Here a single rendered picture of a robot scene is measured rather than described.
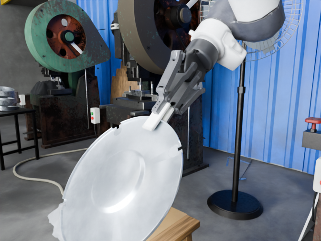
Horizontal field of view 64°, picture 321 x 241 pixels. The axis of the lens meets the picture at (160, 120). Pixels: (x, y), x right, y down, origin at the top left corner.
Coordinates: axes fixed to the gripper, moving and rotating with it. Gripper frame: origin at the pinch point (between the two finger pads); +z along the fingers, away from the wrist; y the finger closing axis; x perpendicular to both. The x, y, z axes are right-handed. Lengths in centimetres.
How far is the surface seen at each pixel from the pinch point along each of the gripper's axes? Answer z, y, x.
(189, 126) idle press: -68, -133, -114
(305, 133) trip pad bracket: -46, -70, 3
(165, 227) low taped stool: 17, -60, -28
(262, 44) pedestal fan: -101, -68, -39
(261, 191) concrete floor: -46, -170, -46
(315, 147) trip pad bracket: -42, -74, 7
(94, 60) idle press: -104, -84, -272
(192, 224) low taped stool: 10, -67, -22
